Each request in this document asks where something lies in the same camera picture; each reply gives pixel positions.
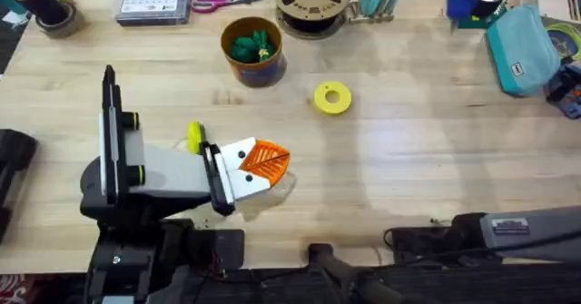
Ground yellow disc with hole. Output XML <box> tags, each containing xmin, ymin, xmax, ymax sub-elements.
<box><xmin>313</xmin><ymin>81</ymin><xmax>353</xmax><ymax>116</ymax></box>

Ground black upright wrist plate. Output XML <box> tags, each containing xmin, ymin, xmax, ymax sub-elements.
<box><xmin>98</xmin><ymin>64</ymin><xmax>123</xmax><ymax>206</ymax></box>

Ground brown tub with toys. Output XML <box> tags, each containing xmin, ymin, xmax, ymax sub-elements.
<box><xmin>220</xmin><ymin>15</ymin><xmax>289</xmax><ymax>89</ymax></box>

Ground black bulky object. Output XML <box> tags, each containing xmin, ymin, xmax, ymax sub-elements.
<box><xmin>0</xmin><ymin>128</ymin><xmax>39</xmax><ymax>244</ymax></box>

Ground tan filament spool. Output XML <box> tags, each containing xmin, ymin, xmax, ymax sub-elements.
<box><xmin>272</xmin><ymin>0</ymin><xmax>351</xmax><ymax>41</ymax></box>

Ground clear plastic parts box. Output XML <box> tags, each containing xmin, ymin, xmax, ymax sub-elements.
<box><xmin>113</xmin><ymin>0</ymin><xmax>192</xmax><ymax>27</ymax></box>

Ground brown tape roll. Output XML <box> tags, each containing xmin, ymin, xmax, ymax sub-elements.
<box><xmin>34</xmin><ymin>2</ymin><xmax>86</xmax><ymax>40</ymax></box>

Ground wooden peg plate rack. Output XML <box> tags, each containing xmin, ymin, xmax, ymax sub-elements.
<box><xmin>346</xmin><ymin>0</ymin><xmax>396</xmax><ymax>25</ymax></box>

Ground green board with blocks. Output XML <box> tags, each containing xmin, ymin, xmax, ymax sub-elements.
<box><xmin>443</xmin><ymin>0</ymin><xmax>507</xmax><ymax>30</ymax></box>

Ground teal zip bag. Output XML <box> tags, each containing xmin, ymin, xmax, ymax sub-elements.
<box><xmin>485</xmin><ymin>5</ymin><xmax>562</xmax><ymax>98</ymax></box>

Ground blue black device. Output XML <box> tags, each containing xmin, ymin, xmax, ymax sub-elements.
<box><xmin>546</xmin><ymin>62</ymin><xmax>581</xmax><ymax>120</ymax></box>

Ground pink handled scissors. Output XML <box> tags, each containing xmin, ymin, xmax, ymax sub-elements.
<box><xmin>190</xmin><ymin>0</ymin><xmax>265</xmax><ymax>15</ymax></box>

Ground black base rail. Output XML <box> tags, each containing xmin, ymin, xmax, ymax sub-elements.
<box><xmin>181</xmin><ymin>265</ymin><xmax>581</xmax><ymax>304</ymax></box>

